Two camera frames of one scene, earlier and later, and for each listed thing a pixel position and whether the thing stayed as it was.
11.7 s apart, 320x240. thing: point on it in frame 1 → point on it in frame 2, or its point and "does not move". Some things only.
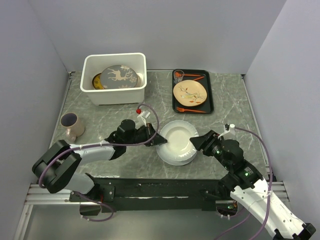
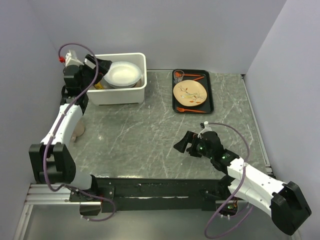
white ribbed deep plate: x=179 y=147 → x=123 y=74
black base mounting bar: x=125 y=194 does not move
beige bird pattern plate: x=190 y=92 does not move
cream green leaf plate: x=141 y=80 does not move
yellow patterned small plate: x=96 y=82 does not move
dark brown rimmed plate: x=118 y=76 → x=137 y=84
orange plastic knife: x=203 y=77 does not move
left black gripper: x=151 y=130 → x=104 y=65
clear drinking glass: x=178 y=75 does not move
